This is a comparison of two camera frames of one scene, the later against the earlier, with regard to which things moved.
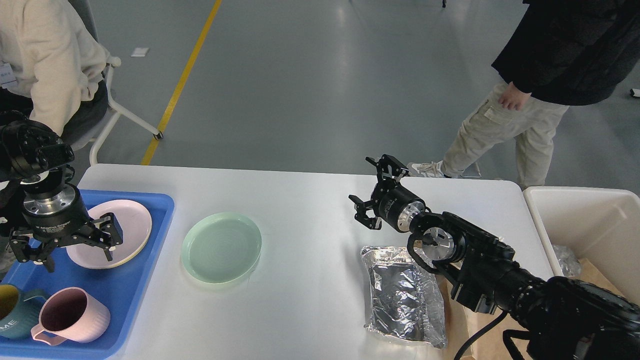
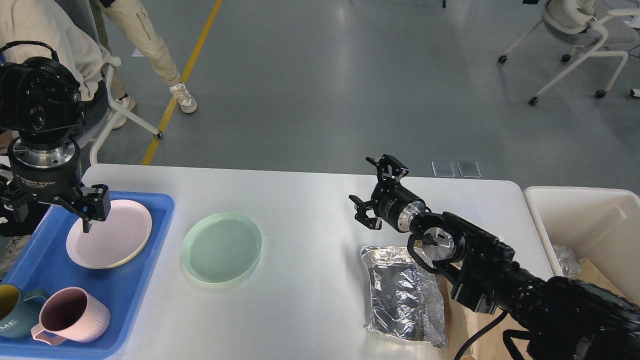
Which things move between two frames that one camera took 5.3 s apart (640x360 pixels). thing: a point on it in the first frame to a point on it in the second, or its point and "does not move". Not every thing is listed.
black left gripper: x=56 y=213 to x=57 y=173
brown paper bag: x=461 y=327 does not move
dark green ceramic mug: x=19 y=310 does not move
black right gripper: x=395 y=205 does not move
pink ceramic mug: x=71 y=313 does not move
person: x=563 y=52 to x=107 y=15
